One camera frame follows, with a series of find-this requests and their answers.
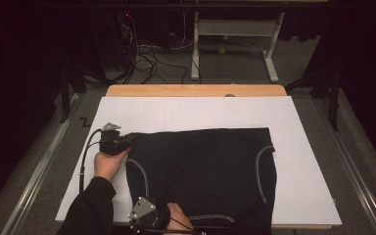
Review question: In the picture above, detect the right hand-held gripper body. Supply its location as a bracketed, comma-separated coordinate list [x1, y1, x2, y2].
[127, 195, 168, 233]

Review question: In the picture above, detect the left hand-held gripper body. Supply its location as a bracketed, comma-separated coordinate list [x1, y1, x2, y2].
[98, 121, 127, 157]

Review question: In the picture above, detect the black shorts white stitching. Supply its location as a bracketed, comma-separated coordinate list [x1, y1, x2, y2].
[125, 126, 278, 235]

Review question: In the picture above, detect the person's left hand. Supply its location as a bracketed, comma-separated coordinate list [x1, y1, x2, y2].
[93, 147, 131, 183]

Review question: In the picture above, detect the person's right hand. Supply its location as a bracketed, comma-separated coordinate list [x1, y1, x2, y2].
[165, 202, 196, 235]

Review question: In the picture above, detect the black metal stand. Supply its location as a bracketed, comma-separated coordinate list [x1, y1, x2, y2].
[285, 60, 342, 132]
[59, 60, 89, 124]

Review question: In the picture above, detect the white board sheet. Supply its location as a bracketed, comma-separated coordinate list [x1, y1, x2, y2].
[55, 95, 343, 227]

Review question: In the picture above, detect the device with red light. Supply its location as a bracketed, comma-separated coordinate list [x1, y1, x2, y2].
[118, 12, 135, 37]

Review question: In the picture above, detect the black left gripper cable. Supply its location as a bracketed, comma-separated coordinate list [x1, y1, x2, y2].
[77, 128, 104, 194]

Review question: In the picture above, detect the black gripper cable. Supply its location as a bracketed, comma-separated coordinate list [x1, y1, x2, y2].
[77, 128, 104, 194]
[133, 214, 208, 235]

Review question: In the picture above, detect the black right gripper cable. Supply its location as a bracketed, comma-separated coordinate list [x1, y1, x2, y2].
[133, 214, 208, 235]

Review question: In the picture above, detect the metal floor rail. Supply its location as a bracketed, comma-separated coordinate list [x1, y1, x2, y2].
[0, 93, 80, 235]
[312, 97, 376, 235]

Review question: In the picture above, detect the tangle of black floor cables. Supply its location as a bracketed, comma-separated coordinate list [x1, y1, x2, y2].
[111, 19, 190, 85]

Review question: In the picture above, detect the grey metal desk frame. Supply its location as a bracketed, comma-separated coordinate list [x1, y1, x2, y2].
[190, 11, 286, 83]

